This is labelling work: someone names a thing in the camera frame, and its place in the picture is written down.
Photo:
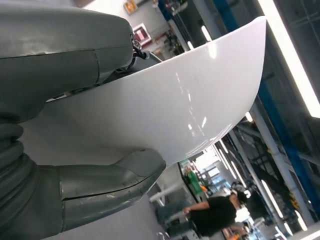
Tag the long ceiling light panel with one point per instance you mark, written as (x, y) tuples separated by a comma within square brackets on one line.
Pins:
[(295, 59)]

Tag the ceiling light strip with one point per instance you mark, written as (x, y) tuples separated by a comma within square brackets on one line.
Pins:
[(272, 198), (238, 174), (206, 33)]

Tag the blue steel beam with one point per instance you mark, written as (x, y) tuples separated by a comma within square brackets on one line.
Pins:
[(300, 172)]

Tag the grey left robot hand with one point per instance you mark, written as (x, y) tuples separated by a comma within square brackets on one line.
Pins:
[(55, 49)]

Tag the person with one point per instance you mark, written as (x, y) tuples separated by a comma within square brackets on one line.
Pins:
[(215, 212)]

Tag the framed wall sign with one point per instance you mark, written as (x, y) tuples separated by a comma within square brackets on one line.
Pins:
[(142, 34)]

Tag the orange wall sign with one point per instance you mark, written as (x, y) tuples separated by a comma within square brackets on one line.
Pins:
[(130, 6)]

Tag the grey pillar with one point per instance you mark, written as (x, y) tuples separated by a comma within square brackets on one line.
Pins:
[(275, 155)]

